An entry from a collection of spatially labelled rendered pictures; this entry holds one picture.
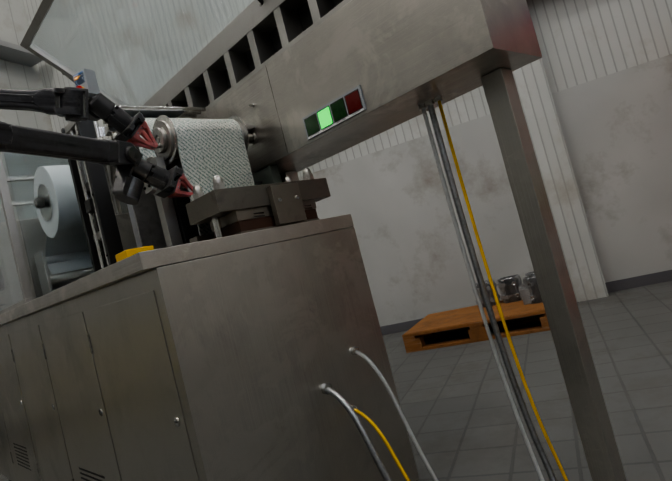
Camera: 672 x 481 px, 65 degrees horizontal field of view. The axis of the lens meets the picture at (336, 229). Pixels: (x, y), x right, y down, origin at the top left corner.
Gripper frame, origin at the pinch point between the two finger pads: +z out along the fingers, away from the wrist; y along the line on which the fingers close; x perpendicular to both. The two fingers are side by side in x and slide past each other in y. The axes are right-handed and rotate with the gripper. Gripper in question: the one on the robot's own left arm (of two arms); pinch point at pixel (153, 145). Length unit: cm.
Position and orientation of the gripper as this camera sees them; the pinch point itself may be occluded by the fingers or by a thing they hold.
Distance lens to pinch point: 163.5
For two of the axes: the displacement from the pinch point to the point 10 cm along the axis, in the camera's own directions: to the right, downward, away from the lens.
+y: 6.9, -1.8, -7.0
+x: 3.0, -8.1, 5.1
